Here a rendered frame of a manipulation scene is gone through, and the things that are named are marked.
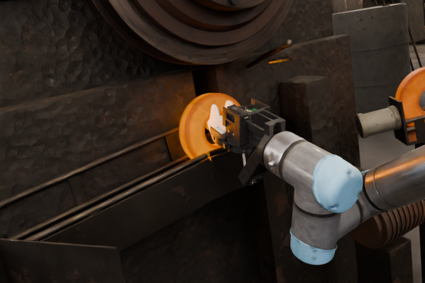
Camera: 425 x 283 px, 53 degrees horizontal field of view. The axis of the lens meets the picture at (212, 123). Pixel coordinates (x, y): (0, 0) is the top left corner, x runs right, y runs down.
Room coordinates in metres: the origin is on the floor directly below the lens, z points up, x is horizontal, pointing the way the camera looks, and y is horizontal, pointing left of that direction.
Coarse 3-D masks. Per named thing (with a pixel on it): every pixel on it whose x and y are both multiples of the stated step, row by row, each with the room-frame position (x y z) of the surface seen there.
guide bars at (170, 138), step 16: (176, 128) 0.86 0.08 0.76; (144, 144) 0.82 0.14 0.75; (96, 160) 0.78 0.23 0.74; (176, 160) 0.84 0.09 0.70; (64, 176) 0.74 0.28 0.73; (144, 176) 0.80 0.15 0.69; (32, 192) 0.71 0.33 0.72; (80, 192) 0.75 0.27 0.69; (112, 192) 0.76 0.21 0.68; (0, 208) 0.69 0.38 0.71; (80, 208) 0.73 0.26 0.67; (48, 224) 0.70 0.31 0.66
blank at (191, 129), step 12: (204, 96) 0.85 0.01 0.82; (216, 96) 0.86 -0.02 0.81; (228, 96) 0.87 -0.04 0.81; (192, 108) 0.83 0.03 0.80; (204, 108) 0.84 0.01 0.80; (180, 120) 0.84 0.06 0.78; (192, 120) 0.82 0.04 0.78; (204, 120) 0.84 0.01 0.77; (180, 132) 0.83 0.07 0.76; (192, 132) 0.82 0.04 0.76; (204, 132) 0.83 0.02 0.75; (192, 144) 0.81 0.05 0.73; (204, 144) 0.83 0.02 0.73; (216, 144) 0.86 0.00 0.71; (192, 156) 0.82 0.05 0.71
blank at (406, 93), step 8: (416, 72) 0.96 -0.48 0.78; (424, 72) 0.95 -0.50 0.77; (408, 80) 0.96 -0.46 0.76; (416, 80) 0.95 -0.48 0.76; (424, 80) 0.95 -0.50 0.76; (400, 88) 0.97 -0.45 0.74; (408, 88) 0.95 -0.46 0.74; (416, 88) 0.95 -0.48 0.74; (424, 88) 0.95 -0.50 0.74; (400, 96) 0.96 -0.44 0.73; (408, 96) 0.95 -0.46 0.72; (416, 96) 0.95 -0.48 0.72; (408, 104) 0.95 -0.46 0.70; (416, 104) 0.95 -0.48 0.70; (408, 112) 0.95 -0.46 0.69; (416, 112) 0.95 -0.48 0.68; (424, 112) 0.95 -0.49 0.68; (424, 120) 0.95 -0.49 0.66
